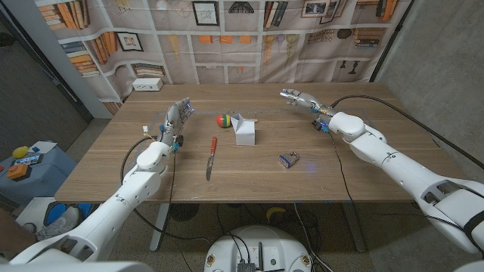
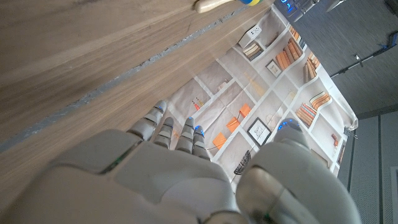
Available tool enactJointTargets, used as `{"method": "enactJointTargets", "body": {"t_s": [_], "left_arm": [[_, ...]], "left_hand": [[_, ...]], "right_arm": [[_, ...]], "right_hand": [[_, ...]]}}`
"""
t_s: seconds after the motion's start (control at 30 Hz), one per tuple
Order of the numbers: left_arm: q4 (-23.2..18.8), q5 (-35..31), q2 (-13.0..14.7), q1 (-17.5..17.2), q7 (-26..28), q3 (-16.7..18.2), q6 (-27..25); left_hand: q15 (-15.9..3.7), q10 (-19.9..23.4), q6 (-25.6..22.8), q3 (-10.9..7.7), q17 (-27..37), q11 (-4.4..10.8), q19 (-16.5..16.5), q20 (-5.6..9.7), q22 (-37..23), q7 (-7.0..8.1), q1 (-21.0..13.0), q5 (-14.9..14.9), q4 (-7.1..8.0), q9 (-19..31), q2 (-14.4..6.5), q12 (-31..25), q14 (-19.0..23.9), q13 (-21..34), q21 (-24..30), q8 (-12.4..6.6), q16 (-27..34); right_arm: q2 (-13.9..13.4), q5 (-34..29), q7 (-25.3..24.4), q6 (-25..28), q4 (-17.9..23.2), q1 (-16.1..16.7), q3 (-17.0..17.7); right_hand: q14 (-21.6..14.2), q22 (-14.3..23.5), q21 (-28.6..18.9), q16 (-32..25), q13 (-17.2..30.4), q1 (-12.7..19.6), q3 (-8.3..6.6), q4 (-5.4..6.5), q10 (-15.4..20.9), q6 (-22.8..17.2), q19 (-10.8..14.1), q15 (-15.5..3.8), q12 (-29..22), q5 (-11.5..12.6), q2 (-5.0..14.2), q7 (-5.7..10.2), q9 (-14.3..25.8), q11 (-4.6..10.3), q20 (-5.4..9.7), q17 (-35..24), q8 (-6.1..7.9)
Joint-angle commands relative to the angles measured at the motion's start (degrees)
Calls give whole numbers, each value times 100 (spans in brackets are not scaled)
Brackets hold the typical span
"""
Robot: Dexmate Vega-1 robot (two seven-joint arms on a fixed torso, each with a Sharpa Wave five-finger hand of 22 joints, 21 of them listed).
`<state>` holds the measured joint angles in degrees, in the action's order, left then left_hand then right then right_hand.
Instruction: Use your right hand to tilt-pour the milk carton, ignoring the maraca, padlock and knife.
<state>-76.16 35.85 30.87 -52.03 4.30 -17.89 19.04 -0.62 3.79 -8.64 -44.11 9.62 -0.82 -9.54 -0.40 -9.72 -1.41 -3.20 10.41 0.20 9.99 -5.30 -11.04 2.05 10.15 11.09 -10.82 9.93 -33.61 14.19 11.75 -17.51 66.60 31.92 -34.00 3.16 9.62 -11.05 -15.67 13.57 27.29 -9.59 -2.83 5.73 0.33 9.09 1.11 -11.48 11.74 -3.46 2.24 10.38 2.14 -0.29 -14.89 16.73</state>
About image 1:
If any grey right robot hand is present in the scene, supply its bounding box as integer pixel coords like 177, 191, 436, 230
280, 88, 336, 125

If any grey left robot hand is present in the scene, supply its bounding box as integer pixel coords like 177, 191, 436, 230
158, 97, 196, 148

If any small white box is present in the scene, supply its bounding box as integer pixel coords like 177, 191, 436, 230
230, 113, 256, 147

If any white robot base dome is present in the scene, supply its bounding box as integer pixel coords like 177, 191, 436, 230
203, 225, 314, 272

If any silver padlock with blue band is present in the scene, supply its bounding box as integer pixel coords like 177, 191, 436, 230
278, 151, 300, 169

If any white power strip box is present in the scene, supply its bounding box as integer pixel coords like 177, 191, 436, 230
132, 77, 164, 92

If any printed bookshelf backdrop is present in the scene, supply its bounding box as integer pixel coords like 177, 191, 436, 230
34, 0, 413, 115

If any black floor fan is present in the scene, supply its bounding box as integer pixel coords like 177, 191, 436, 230
169, 203, 200, 222

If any black backdrop stand pole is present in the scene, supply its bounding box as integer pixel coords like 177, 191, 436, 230
369, 0, 415, 83

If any white table leg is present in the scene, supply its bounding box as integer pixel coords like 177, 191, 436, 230
149, 203, 171, 252

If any yellow banana shaped object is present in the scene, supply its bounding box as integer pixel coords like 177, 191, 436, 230
265, 206, 287, 223

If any grey table leg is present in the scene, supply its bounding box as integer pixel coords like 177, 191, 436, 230
342, 202, 367, 253

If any white paper sheet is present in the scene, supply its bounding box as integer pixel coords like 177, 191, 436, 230
28, 141, 58, 155

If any blue grey side cabinet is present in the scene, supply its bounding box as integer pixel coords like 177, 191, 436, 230
0, 145, 79, 207

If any dark phone with colourful screen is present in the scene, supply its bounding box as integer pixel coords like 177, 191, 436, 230
11, 153, 45, 167

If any white case with blue pads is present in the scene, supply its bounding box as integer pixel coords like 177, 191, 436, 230
17, 199, 94, 237

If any grey white sneaker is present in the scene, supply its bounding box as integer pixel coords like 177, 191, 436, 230
36, 206, 81, 241

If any orange block toy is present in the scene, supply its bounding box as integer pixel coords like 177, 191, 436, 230
6, 162, 29, 181

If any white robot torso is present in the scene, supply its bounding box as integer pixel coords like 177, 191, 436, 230
0, 259, 484, 272

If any person's bare leg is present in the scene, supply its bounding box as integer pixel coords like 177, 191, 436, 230
0, 218, 38, 258

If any knife with red handle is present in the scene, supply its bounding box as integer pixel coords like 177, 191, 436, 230
205, 136, 219, 182

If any striped maraca with wooden handle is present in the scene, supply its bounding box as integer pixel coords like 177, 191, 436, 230
216, 113, 259, 128

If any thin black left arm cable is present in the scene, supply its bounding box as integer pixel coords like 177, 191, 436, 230
166, 147, 178, 227

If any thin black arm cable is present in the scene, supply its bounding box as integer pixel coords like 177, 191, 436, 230
327, 131, 466, 231
166, 147, 178, 227

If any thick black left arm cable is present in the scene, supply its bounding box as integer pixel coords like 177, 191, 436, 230
119, 136, 213, 243

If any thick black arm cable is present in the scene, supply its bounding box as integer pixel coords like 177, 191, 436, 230
330, 94, 484, 170
119, 136, 213, 243

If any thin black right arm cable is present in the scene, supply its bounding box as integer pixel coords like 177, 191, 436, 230
327, 131, 466, 231

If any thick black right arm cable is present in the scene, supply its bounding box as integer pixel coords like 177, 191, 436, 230
330, 94, 484, 170

